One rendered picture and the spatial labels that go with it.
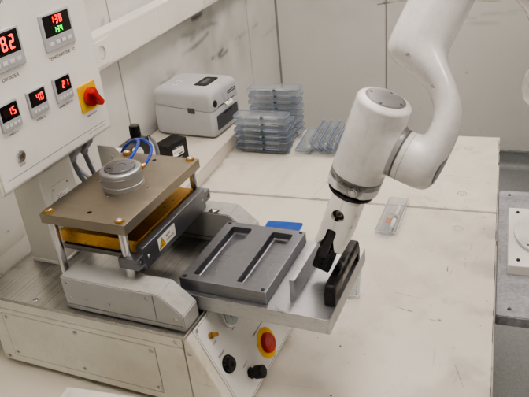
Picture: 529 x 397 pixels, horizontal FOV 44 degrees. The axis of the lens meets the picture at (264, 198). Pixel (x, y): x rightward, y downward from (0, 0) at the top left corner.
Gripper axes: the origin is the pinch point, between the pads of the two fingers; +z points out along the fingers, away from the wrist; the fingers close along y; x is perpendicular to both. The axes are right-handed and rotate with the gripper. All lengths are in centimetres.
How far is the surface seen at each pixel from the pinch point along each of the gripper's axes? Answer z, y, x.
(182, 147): 41, 73, 62
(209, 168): 44, 72, 51
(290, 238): 5.5, 8.3, 8.2
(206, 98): 30, 89, 64
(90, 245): 12.2, -10.0, 39.9
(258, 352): 24.8, -3.5, 5.0
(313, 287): 4.2, -3.2, -0.3
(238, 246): 9.3, 4.0, 16.6
